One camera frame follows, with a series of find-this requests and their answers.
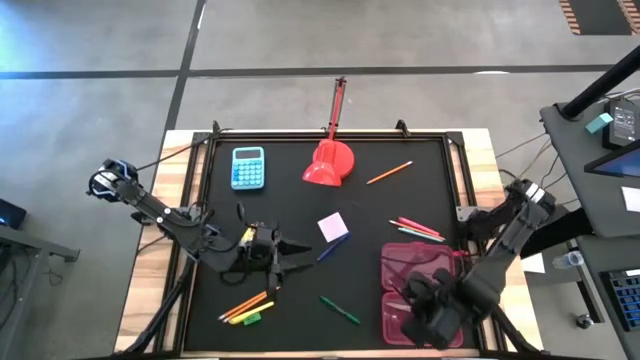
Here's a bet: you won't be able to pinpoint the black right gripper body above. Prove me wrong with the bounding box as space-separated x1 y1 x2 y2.
401 268 471 351

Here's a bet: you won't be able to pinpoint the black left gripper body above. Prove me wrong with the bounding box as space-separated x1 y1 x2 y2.
238 221 287 292

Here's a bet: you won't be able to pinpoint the blue pen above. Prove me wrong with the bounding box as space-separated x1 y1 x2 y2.
315 232 350 263

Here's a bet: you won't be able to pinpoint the white sticky note pad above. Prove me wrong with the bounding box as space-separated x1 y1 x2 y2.
316 211 350 244

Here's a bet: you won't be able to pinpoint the pink plastic pencil case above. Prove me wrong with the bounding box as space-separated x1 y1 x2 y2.
380 242 466 349

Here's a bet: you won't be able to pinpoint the orange pencil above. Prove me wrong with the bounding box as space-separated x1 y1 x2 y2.
218 291 269 322
365 160 414 186
222 294 270 324

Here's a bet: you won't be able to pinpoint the green pen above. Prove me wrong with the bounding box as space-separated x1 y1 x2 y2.
319 295 361 326

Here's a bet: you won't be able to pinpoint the yellow highlighter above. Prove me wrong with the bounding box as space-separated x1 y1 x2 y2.
228 301 276 326

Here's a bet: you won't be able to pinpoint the teal pen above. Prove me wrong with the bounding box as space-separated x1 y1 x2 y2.
397 227 445 244

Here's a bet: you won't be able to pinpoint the thin red pen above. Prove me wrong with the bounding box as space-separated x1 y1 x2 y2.
389 220 446 241

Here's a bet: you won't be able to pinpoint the teal calculator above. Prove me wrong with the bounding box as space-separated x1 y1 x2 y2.
230 146 266 191

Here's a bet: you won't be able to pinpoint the red desk lamp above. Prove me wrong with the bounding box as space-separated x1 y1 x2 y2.
301 75 356 188

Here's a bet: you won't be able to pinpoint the white paper sheet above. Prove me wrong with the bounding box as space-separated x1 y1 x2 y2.
522 252 546 275

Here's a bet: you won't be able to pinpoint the clear water bottle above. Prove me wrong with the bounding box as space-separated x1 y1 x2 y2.
552 250 585 271

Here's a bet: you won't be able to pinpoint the dark grey lower desk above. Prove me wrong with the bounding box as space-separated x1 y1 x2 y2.
574 234 640 360

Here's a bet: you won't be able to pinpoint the black keyboard with lit keys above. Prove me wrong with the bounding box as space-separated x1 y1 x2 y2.
599 268 640 332

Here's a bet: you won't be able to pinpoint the dark grey side desk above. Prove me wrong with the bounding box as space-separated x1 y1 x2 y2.
539 89 640 239

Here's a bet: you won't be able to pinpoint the white paper note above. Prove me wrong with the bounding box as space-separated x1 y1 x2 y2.
621 185 640 214

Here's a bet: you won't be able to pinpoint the laptop screen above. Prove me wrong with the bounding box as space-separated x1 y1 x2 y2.
584 149 640 179

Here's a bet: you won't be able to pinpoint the grey metal desk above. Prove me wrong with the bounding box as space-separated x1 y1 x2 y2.
0 222 81 360

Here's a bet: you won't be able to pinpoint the teal block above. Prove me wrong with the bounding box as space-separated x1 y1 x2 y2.
584 112 615 135

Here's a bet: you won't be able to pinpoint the black device with blue light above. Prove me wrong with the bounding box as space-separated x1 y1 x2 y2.
0 198 28 230

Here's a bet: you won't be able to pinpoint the black power adapter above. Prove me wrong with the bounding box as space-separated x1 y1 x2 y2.
602 97 639 150

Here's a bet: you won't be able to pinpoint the black pole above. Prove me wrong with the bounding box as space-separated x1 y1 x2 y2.
559 44 640 121

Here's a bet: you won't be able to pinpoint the black aluminium table frame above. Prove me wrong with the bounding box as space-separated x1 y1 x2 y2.
114 119 544 360

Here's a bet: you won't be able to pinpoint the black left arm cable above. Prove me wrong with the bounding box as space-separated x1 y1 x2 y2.
134 127 241 174

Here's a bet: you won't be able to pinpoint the floor cables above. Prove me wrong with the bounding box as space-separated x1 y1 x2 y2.
494 132 569 206

